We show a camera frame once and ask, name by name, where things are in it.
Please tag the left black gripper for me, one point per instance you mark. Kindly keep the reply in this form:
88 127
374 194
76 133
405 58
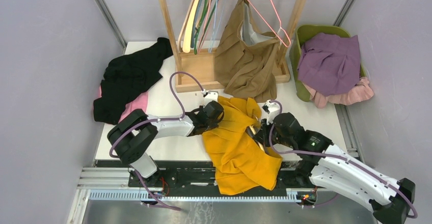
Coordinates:
214 124

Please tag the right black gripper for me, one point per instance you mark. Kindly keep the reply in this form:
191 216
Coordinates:
262 134

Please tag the yellow plastic hanger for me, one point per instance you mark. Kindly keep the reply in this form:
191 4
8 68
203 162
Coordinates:
260 136

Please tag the yellow garment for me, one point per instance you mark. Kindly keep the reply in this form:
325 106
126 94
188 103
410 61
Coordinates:
240 164

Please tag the tan pleated skirt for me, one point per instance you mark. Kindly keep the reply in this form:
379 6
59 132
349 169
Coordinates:
244 59

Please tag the pink wire hanger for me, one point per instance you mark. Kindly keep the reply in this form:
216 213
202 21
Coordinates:
266 10
203 29

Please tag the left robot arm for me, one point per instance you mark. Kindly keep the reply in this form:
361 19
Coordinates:
131 138

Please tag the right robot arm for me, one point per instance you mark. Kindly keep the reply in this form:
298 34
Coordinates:
326 165

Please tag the wooden hanger rack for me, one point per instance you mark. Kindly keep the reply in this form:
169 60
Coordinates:
201 65

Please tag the beige wooden hanger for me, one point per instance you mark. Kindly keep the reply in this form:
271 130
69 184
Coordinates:
186 33

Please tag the green plastic hanger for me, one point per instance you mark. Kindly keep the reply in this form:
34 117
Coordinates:
200 21

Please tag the grey plastic hanger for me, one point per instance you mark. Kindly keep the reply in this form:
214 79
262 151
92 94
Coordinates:
195 22

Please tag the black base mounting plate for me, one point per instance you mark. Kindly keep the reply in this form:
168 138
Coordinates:
197 179

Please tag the purple garment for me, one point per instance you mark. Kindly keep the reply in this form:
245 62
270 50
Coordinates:
330 64

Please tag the light pink ruffled garment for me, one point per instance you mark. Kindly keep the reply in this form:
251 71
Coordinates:
360 92

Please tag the black garment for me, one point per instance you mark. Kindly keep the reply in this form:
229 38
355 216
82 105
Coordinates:
130 75

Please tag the green plastic bin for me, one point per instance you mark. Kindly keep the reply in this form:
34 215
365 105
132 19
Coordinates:
303 34

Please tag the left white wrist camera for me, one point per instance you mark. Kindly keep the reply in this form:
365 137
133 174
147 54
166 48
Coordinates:
209 96

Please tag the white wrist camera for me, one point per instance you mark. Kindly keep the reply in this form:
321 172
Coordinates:
209 96
273 108

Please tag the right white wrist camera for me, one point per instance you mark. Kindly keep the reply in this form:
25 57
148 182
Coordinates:
273 108

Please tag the aluminium frame rail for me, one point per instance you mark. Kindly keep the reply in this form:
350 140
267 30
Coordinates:
113 194

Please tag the blue wire hanger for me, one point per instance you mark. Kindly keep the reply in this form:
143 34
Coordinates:
214 31

